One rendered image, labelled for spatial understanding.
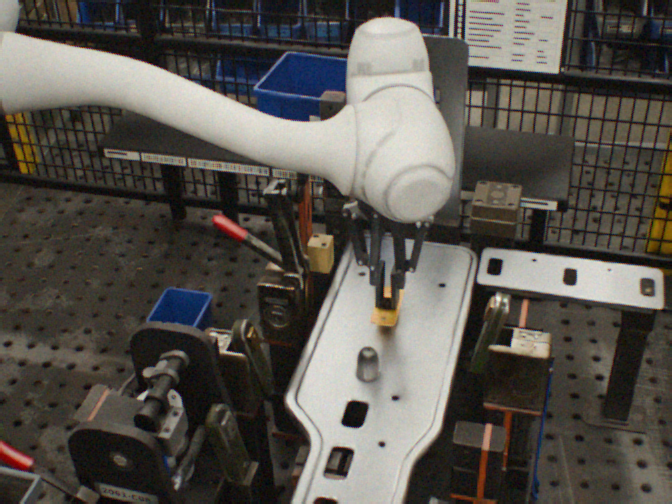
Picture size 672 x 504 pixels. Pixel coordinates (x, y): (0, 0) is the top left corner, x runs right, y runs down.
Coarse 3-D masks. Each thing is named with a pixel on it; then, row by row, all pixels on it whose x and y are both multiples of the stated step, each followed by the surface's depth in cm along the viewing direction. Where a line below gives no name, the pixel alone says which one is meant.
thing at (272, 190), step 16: (272, 192) 130; (288, 192) 131; (304, 192) 132; (272, 208) 131; (288, 208) 134; (272, 224) 133; (288, 224) 136; (288, 240) 134; (288, 256) 136; (304, 256) 140; (304, 272) 141
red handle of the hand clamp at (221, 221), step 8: (216, 216) 137; (224, 216) 138; (216, 224) 137; (224, 224) 137; (232, 224) 137; (224, 232) 138; (232, 232) 137; (240, 232) 137; (240, 240) 138; (248, 240) 138; (256, 240) 139; (256, 248) 138; (264, 248) 138; (272, 248) 139; (264, 256) 139; (272, 256) 138; (280, 256) 139; (280, 264) 139
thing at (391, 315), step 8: (384, 296) 140; (400, 296) 141; (384, 304) 138; (400, 304) 139; (376, 312) 138; (384, 312) 138; (392, 312) 138; (376, 320) 137; (384, 320) 137; (392, 320) 137
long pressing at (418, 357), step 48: (384, 240) 156; (336, 288) 146; (432, 288) 145; (336, 336) 137; (384, 336) 137; (432, 336) 137; (288, 384) 130; (336, 384) 130; (384, 384) 129; (432, 384) 129; (336, 432) 123; (384, 432) 122; (432, 432) 123; (336, 480) 117; (384, 480) 116
